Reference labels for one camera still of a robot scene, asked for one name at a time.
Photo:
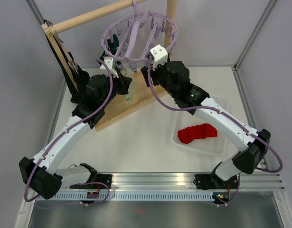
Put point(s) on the green christmas sock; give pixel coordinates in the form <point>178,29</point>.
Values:
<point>113,45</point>

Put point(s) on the wooden rack left post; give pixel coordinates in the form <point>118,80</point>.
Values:
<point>61,55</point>

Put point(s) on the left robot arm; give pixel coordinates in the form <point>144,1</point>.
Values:
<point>41,173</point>

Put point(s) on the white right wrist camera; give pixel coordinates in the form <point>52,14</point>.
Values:
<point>160,56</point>

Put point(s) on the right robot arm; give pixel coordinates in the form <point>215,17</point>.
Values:
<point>252,145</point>

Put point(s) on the wooden rack base tray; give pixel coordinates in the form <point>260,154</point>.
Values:
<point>120,107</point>

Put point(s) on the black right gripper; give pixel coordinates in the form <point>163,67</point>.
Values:
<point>154,72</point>

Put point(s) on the cream sock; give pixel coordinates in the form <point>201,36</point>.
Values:
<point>124,72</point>
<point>131,90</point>

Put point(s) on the purple round clip hanger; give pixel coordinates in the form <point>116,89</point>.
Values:
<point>137,34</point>

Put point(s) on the red sock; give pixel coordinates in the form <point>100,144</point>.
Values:
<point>192,133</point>

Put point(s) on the black shorts on hanger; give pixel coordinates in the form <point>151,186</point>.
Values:
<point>80,77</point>

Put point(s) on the white plastic basket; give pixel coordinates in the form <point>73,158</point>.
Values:
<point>217,146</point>

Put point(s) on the wooden rack top rod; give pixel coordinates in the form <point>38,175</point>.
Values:
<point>92,15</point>

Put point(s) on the aluminium mounting rail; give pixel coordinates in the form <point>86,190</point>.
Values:
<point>183,181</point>

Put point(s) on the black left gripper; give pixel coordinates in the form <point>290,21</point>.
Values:
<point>124,82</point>

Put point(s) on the wooden rack post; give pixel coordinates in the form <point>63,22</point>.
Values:
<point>171,14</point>
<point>61,55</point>

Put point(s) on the white slotted cable duct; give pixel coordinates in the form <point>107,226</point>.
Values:
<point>136,196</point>

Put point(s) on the wooden rack right post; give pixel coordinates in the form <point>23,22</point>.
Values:
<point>171,14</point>

